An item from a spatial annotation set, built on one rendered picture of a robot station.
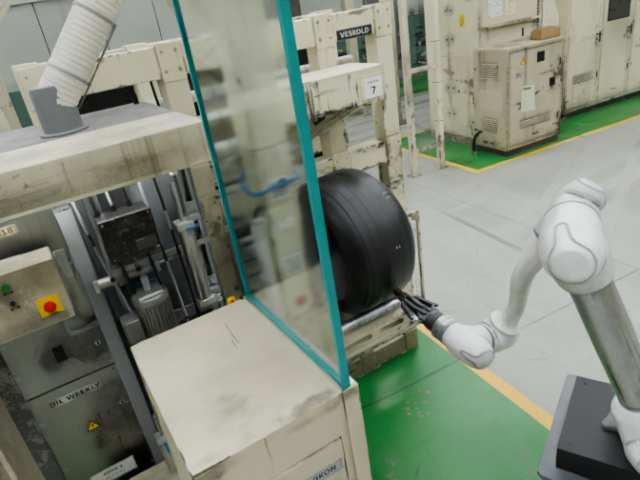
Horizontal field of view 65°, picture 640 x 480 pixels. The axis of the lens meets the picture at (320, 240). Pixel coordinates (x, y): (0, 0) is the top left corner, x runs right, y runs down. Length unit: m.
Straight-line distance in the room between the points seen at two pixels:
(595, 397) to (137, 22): 10.09
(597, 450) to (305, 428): 0.97
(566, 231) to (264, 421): 0.78
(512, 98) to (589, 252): 5.34
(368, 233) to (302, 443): 0.82
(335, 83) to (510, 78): 4.49
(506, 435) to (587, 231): 1.74
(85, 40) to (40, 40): 9.03
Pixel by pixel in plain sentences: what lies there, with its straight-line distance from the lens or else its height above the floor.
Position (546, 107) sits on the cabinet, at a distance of 6.93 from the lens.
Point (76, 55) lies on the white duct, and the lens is 1.78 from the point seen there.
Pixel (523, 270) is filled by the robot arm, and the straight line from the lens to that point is 1.53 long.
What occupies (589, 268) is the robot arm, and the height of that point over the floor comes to 1.46.
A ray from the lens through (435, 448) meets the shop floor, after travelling 2.75.
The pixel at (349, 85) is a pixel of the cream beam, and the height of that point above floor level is 1.73.
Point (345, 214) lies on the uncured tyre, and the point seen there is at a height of 1.37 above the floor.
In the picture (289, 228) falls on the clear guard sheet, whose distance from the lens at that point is 1.10.
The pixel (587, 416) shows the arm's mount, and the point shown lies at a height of 0.74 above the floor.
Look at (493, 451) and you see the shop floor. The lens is 2.75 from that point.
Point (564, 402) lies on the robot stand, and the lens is 2.08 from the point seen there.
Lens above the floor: 2.06
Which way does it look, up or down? 25 degrees down
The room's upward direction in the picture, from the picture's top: 9 degrees counter-clockwise
